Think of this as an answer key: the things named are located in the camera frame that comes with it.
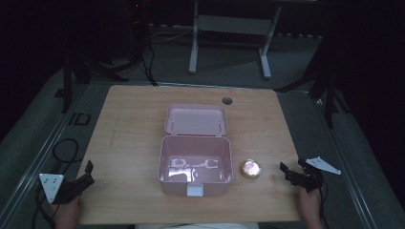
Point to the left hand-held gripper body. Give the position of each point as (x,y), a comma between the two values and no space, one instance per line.
(51,187)

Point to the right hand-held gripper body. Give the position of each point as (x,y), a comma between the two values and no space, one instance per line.
(313,173)

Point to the round gold tin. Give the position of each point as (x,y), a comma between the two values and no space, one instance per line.
(251,169)

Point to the pink hinged storage box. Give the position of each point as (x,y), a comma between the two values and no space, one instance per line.
(195,149)

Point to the person's left hand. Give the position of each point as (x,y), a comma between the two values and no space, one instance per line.
(67,214)

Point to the person's right hand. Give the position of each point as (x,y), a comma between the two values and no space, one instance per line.
(309,206)

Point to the black tripod stand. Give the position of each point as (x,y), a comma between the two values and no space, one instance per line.
(321,82)
(76,68)

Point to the person's white clothing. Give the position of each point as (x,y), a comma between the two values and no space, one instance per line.
(197,226)

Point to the white metal stand frame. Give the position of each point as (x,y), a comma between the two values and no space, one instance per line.
(234,24)

